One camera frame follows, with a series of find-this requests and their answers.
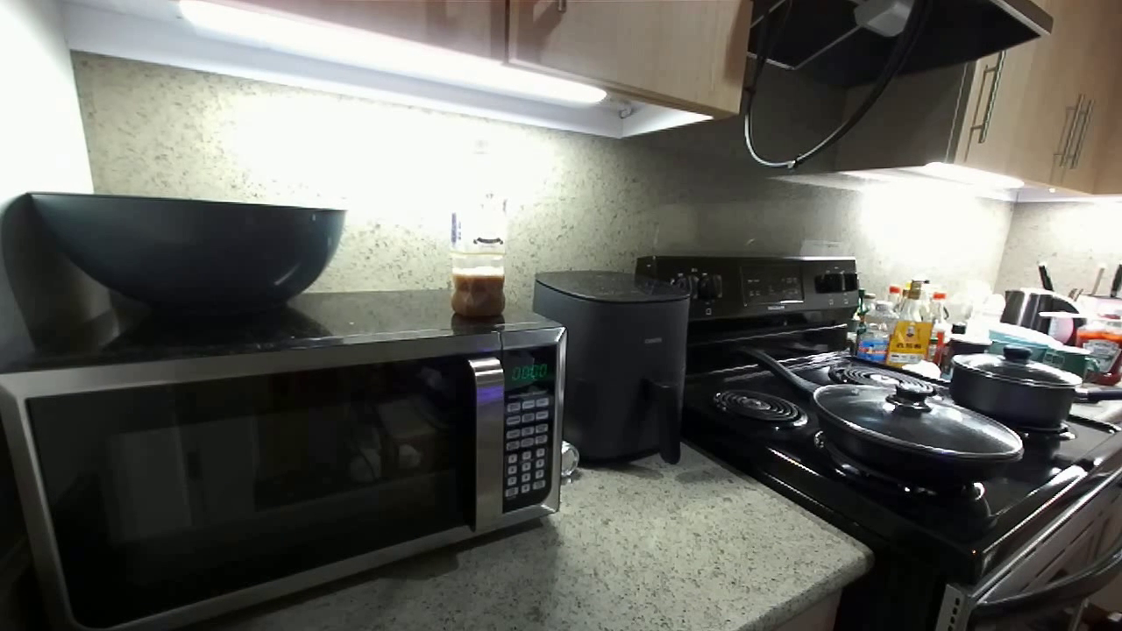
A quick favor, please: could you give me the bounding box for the wooden cabinet door with handle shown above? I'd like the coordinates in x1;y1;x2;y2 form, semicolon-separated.
505;0;755;118

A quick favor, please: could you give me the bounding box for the plain wooden cabinet door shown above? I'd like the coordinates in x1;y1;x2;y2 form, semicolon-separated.
250;0;513;62

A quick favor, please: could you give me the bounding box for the short under-cabinet light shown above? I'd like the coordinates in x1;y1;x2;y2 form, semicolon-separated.
782;159;1031;203

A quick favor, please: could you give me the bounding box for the black air fryer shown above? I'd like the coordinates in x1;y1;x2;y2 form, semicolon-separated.
532;270;693;468

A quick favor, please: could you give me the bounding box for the glass jar with brown contents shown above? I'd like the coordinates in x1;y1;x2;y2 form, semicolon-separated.
448;189;507;325

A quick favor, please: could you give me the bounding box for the black frying pan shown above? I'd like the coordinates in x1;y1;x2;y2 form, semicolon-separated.
748;348;1031;482

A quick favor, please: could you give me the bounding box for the blue label bottle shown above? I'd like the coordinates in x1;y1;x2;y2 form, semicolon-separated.
854;294;896;366

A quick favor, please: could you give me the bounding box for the yellow oil bottle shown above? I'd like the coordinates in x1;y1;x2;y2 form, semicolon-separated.
887;277;939;369

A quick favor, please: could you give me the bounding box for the stainless steel microwave oven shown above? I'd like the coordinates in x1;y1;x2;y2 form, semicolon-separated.
0;313;570;631

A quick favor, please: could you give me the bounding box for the red cap bottle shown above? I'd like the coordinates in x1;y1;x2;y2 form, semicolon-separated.
926;290;955;366

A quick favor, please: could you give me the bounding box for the large dark blue bowl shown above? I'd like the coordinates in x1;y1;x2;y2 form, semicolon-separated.
23;189;347;316

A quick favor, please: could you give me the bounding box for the black electric stove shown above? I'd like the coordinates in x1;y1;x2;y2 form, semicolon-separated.
632;253;1122;631

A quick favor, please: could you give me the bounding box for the black pan with lid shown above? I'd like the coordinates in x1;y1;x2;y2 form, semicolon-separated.
809;375;1026;472

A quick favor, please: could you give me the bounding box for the small white box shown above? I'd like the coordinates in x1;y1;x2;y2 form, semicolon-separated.
852;0;929;40

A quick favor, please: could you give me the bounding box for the black pot lid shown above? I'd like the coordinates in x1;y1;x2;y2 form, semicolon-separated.
946;342;1082;396

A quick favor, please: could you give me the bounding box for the small black pot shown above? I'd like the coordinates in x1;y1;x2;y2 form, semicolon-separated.
949;375;1079;431

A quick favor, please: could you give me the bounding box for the silver toaster appliance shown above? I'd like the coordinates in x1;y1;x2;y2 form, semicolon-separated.
1000;284;1079;337

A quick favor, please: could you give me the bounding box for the teal container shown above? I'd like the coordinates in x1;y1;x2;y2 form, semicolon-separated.
984;321;1094;377

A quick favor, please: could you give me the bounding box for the orange red package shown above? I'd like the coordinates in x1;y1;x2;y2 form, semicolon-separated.
1073;321;1122;389

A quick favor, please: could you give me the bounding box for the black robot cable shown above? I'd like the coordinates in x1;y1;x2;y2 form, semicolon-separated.
735;0;939;175

